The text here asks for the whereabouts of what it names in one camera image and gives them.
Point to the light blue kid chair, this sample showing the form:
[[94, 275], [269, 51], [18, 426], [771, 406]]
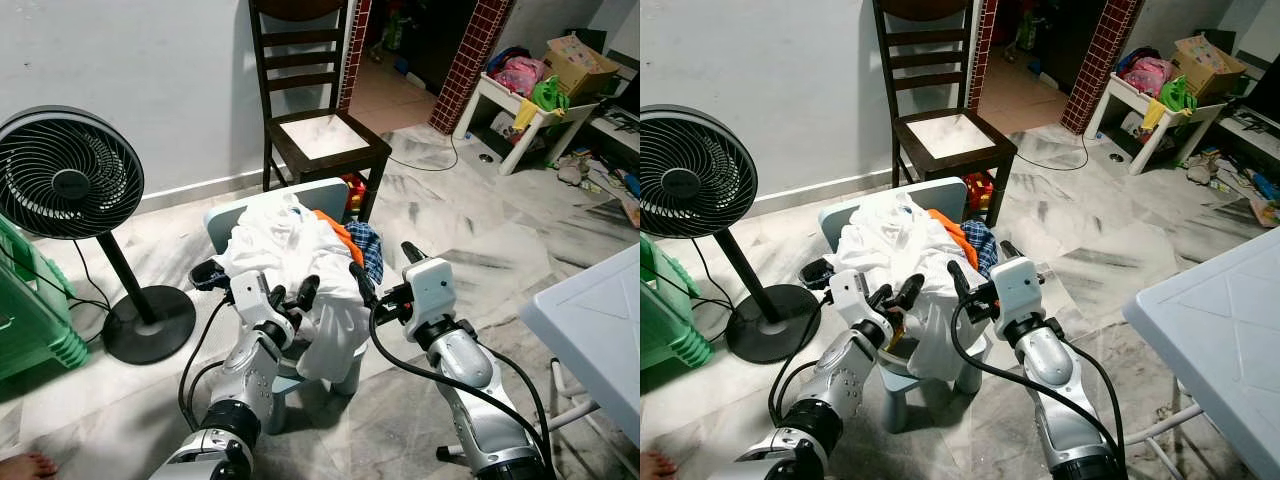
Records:
[[320, 195], [940, 195]]

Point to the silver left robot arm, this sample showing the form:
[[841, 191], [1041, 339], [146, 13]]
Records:
[[840, 390], [245, 390]]

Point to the yellow cloth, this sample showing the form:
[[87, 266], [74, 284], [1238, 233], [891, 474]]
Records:
[[528, 115], [1155, 113]]

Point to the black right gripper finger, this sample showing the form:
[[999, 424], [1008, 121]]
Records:
[[364, 285], [1011, 251], [958, 284], [412, 254]]

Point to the small white side table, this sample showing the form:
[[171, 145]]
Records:
[[1120, 100], [490, 100]]

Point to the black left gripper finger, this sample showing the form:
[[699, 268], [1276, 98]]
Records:
[[883, 298], [911, 295], [278, 298], [306, 296]]

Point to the blue plaid cloth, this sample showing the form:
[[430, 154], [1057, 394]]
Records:
[[982, 248], [368, 250]]

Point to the green plastic stool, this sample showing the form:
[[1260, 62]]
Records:
[[665, 320], [30, 320]]

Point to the orange garment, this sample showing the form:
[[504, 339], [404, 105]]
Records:
[[340, 235], [948, 235]]

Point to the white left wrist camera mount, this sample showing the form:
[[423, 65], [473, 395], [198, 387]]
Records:
[[848, 295], [250, 295]]

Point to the bare human foot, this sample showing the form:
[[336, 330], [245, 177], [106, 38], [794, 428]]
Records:
[[660, 467], [25, 467]]

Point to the red toy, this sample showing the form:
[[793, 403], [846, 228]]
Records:
[[978, 190], [352, 195]]

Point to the white plastic folding table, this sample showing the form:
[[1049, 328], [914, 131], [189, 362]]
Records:
[[600, 320], [1220, 330]]

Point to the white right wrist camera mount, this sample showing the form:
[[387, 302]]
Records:
[[1017, 290], [432, 290]]

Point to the black standing fan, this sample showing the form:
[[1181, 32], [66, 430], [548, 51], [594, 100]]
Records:
[[65, 175], [695, 175]]

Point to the pink bag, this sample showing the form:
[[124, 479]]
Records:
[[1148, 75], [520, 75]]

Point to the cardboard box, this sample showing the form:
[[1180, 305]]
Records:
[[1210, 65], [580, 65]]

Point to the dark wooden chair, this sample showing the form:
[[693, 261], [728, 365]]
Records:
[[320, 135], [950, 135]]

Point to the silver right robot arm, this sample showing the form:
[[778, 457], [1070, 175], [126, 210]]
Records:
[[1060, 390], [480, 390]]

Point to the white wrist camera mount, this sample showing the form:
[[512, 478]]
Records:
[[1017, 290], [848, 295], [432, 290], [250, 295]]

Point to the floor clutter pile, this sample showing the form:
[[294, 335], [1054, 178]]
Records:
[[600, 185], [1235, 185]]

